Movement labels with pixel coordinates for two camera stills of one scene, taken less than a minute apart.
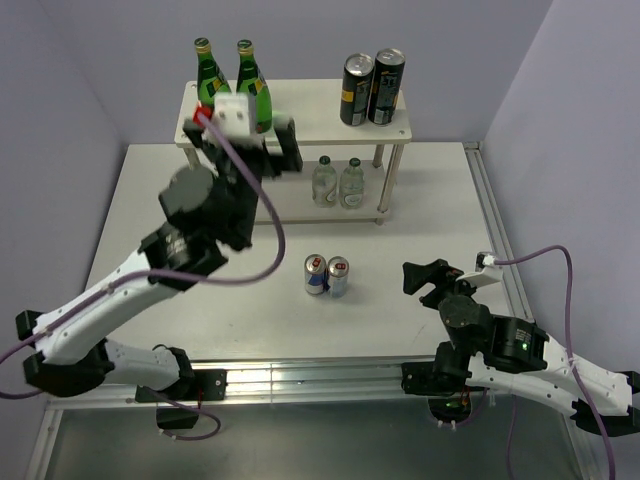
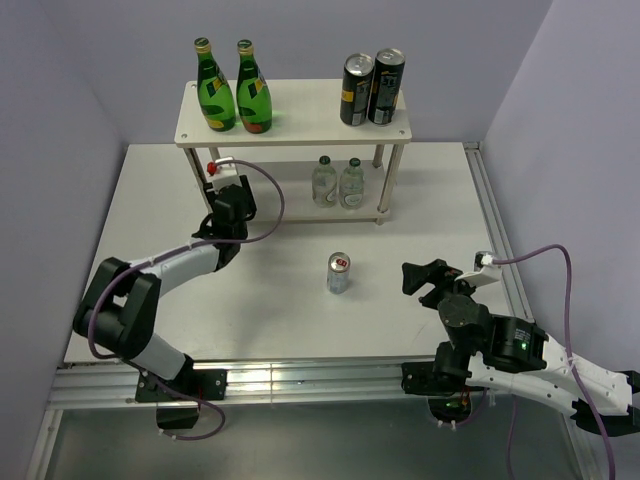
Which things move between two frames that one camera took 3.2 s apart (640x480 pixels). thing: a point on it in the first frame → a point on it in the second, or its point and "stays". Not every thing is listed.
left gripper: x=284 y=132 → x=250 y=202
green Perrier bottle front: x=251 y=80 stays
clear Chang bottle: x=351 y=189 stays
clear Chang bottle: x=324 y=183 stays
